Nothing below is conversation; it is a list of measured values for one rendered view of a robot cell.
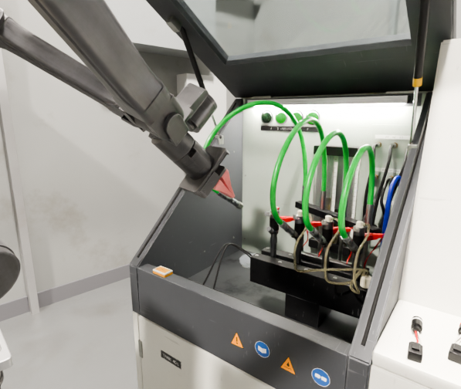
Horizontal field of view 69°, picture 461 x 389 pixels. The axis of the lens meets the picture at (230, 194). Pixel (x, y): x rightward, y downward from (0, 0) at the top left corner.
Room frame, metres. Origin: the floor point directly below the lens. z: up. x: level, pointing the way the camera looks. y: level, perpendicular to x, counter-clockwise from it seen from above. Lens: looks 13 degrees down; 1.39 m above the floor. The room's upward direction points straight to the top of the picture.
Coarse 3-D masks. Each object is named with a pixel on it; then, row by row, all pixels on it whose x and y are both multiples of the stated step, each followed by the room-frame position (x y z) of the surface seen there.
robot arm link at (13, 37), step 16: (0, 16) 0.75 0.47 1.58; (0, 32) 0.77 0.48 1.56; (16, 32) 0.79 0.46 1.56; (16, 48) 0.78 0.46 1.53; (32, 48) 0.79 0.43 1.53; (48, 48) 0.81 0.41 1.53; (32, 64) 0.82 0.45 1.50; (48, 64) 0.80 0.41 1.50; (64, 64) 0.82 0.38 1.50; (80, 64) 0.84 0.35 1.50; (64, 80) 0.83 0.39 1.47; (80, 80) 0.82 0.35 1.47; (96, 80) 0.84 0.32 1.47; (96, 96) 0.84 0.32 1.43; (112, 112) 0.88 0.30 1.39
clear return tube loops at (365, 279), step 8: (368, 224) 0.78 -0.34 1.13; (336, 232) 0.78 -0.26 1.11; (368, 232) 0.76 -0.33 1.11; (296, 248) 0.78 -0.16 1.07; (328, 248) 0.73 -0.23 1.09; (360, 248) 0.70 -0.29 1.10; (296, 264) 0.77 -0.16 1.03; (360, 272) 0.74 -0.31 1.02; (368, 272) 0.75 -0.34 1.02; (328, 280) 0.72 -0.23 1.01; (352, 280) 0.73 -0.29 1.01; (360, 280) 0.75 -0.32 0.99; (368, 280) 0.74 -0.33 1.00; (352, 288) 0.71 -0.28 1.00
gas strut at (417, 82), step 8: (424, 0) 0.73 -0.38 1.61; (424, 8) 0.73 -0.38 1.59; (424, 16) 0.74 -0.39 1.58; (424, 24) 0.74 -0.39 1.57; (424, 32) 0.75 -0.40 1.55; (416, 40) 0.77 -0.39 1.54; (424, 40) 0.75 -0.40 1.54; (416, 48) 0.77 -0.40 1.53; (424, 48) 0.76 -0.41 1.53; (416, 56) 0.77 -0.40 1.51; (424, 56) 0.77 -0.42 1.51; (416, 64) 0.78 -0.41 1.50; (416, 72) 0.78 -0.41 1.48; (416, 80) 0.79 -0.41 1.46; (416, 88) 0.80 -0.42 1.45; (416, 96) 0.80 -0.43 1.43; (416, 104) 0.81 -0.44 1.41; (408, 144) 0.85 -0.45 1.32; (416, 144) 0.85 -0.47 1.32
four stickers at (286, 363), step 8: (232, 336) 0.70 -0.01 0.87; (240, 336) 0.69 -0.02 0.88; (232, 344) 0.70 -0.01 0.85; (240, 344) 0.69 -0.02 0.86; (256, 344) 0.66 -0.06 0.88; (264, 344) 0.65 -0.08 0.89; (256, 352) 0.66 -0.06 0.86; (264, 352) 0.65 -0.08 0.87; (280, 352) 0.62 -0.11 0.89; (280, 360) 0.62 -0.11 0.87; (288, 360) 0.61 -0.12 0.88; (296, 360) 0.60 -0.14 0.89; (288, 368) 0.61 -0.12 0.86; (296, 368) 0.60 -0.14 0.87; (312, 368) 0.58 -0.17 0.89; (312, 376) 0.58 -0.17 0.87; (320, 376) 0.57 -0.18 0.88; (328, 376) 0.56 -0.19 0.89; (320, 384) 0.57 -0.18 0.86; (328, 384) 0.56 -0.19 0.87
